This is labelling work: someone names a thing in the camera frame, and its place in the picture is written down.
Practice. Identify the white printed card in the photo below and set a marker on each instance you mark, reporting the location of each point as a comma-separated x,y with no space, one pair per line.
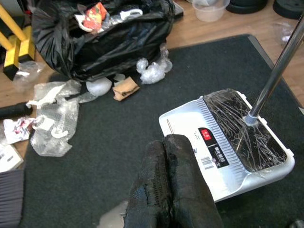
9,159

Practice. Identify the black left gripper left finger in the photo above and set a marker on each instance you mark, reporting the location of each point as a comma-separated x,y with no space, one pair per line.
149,190

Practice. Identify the small white plastic scrap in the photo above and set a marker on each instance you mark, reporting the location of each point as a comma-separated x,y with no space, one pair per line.
119,77

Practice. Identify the white plastic hook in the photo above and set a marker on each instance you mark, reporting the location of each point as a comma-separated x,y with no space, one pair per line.
130,13

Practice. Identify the white printed plastic packet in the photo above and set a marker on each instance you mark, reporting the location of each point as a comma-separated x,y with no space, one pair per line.
114,20

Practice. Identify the clear bubble bag white hooks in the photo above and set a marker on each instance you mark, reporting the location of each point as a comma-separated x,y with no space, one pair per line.
54,133

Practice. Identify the yellow metal dip bar frame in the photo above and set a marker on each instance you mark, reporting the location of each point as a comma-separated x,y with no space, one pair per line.
26,47

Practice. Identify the black rubbish bag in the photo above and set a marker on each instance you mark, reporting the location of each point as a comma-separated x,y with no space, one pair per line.
118,47

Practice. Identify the white crumpled plastic lump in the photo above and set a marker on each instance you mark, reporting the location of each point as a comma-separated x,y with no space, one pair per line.
98,86

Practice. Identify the white hook in clear wrap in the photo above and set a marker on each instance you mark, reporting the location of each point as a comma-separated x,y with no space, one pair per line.
47,97

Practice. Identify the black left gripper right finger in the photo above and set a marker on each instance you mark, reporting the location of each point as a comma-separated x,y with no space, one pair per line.
190,190

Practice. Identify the crumpled clear plastic wrap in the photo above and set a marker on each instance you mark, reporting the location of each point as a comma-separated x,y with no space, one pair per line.
152,73

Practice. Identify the red white snack wrapper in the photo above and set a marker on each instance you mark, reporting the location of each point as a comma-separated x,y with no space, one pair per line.
95,15

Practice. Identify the dark grey ribbed object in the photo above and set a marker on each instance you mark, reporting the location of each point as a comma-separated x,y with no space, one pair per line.
10,199

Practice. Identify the crumpled printed paper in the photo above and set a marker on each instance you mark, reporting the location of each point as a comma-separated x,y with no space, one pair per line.
16,130

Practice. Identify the brown cardboard scrap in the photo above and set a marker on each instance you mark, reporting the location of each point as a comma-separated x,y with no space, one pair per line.
124,90

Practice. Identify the black floor mat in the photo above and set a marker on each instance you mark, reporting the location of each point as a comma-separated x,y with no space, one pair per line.
107,142

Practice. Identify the clear plastic bowl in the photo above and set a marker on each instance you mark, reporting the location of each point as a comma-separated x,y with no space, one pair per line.
211,13

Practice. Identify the small dark grey box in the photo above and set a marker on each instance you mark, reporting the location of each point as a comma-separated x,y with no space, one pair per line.
179,9

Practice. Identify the small clear plastic bag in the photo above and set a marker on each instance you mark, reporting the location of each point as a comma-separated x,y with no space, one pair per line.
285,38

